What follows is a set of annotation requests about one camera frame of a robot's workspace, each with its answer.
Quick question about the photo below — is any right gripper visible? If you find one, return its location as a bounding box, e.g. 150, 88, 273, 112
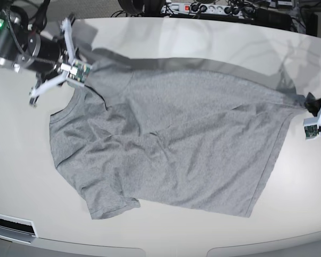
24, 22, 98, 78

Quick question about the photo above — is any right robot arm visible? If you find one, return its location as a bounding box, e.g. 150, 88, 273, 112
0, 1, 85, 81

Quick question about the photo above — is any grey t-shirt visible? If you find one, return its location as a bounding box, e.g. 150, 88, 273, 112
49, 57, 305, 220

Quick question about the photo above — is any black box background right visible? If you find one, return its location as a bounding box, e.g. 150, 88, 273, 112
254, 9, 292, 30

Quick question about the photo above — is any white power strip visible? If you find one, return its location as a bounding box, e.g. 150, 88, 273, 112
160, 1, 256, 18

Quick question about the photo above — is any white slotted bracket table edge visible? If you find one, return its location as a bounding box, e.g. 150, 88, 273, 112
0, 214, 39, 244

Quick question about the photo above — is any black coiled cable bundle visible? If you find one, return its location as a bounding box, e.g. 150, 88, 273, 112
117, 0, 161, 17

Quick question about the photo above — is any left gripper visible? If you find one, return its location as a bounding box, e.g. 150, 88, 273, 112
304, 92, 321, 117

